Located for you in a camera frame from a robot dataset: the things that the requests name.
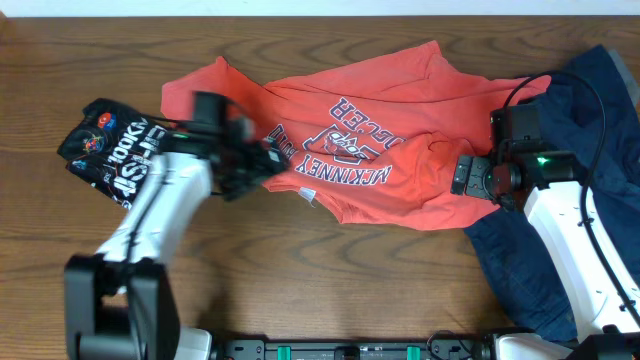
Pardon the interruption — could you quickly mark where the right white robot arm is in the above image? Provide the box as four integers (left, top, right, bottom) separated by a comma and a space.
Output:
451, 151, 639, 359

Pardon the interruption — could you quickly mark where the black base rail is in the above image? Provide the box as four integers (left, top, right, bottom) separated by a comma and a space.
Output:
209, 335, 496, 360

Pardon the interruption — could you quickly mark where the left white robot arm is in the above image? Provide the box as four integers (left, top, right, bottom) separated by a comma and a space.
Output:
64, 117, 289, 359

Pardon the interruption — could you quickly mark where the dark blue garment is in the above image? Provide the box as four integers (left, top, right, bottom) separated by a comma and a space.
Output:
465, 45, 639, 342

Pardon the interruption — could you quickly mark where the orange printed t-shirt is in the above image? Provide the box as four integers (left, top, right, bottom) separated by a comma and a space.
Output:
161, 41, 550, 230

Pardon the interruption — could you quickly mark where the black folded printed shirt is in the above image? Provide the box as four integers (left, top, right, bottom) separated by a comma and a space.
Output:
57, 98, 167, 209

